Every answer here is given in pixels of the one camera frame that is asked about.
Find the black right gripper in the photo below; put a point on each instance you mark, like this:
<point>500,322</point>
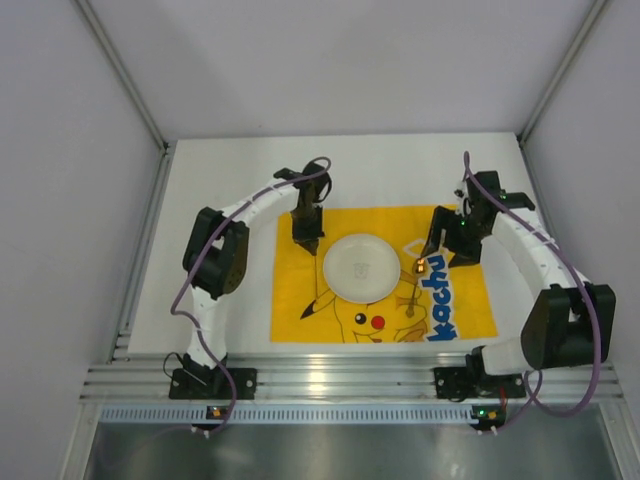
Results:
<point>454,234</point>

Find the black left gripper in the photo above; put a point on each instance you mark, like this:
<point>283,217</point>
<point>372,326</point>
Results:
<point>308,234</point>

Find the gold spoon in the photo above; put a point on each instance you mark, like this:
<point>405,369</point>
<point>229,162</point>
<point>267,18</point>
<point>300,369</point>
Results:
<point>418,270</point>

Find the white round plate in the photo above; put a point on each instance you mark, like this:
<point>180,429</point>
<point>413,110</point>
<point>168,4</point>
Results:
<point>361,268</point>

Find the yellow Pikachu placemat cloth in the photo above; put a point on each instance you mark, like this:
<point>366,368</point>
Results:
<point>453,304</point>

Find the copper fork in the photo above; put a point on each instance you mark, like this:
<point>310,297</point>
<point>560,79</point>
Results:
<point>315,276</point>

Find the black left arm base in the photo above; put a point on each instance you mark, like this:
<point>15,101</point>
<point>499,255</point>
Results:
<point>192,381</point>

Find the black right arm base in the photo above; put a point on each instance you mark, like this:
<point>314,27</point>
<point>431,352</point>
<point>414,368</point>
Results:
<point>459,383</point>

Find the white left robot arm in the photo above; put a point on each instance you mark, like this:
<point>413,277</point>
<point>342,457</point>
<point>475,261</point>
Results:
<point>216,256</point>

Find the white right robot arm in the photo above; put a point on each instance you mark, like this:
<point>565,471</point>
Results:
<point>570,323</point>

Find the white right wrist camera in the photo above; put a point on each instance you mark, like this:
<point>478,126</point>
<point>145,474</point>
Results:
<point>461,192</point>

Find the white slotted cable duct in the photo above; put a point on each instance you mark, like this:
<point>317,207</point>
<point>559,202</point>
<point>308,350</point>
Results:
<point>299,414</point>

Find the right aluminium frame post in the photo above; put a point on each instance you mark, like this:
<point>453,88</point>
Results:
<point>580,38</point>

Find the aluminium frame post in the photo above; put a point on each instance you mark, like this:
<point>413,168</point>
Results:
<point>108,48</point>
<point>580,38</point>

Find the left aluminium frame post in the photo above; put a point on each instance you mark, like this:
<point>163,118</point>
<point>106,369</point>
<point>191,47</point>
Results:
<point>108,48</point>

